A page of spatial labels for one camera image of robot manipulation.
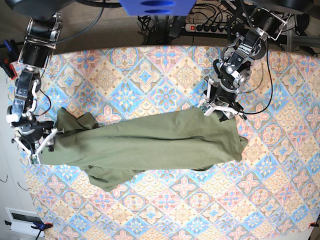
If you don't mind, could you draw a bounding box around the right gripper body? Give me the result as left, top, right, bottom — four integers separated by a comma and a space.
14, 119, 54, 153

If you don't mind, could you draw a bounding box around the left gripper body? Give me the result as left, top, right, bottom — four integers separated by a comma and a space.
209, 79, 242, 110

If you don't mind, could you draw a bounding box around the green t-shirt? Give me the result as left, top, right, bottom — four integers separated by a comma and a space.
40, 108, 248, 192

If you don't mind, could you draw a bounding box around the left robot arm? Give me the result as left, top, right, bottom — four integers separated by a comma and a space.
197, 0, 320, 122

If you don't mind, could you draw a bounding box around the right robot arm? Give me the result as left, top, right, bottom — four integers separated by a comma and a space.
6, 0, 67, 164

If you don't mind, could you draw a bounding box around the white power strip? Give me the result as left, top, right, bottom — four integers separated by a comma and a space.
184, 23, 227, 35

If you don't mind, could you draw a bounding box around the blue clamp upper left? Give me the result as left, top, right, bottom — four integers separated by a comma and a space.
0, 39, 19, 80

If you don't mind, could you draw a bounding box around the blue clamp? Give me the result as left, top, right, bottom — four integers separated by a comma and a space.
0, 39, 19, 80
4, 220, 53, 240

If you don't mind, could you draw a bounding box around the blue clamp lower left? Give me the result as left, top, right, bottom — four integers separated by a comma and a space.
4, 220, 53, 240

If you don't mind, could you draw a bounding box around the patterned tablecloth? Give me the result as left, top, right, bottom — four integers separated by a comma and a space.
20, 46, 320, 240

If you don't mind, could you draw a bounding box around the orange clamp lower right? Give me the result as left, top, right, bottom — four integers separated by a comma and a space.
309, 222, 320, 228

